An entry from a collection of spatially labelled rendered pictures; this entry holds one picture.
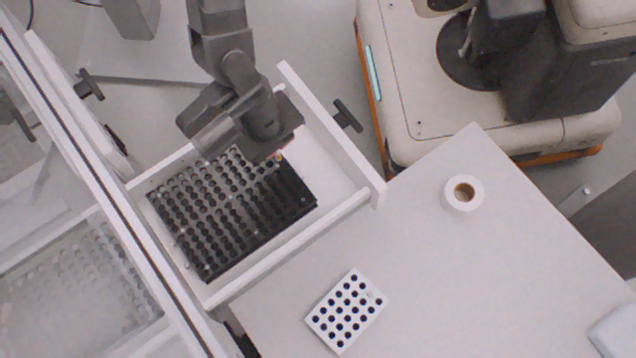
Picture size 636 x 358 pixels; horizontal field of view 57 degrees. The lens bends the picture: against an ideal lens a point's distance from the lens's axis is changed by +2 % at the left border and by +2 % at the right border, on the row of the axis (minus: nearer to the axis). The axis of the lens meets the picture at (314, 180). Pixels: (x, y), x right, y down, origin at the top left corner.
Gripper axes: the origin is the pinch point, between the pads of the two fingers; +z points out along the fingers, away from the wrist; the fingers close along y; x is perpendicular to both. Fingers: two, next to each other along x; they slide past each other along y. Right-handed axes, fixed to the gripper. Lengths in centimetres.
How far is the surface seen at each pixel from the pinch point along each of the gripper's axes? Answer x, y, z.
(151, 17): 101, 2, 83
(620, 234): -45, 58, 61
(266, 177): -1.3, -3.8, 5.1
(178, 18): 100, 10, 90
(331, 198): -9.0, 3.3, 11.7
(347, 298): -23.7, -4.9, 16.1
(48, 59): 37.8, -21.4, -0.2
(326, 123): -0.8, 9.3, 2.7
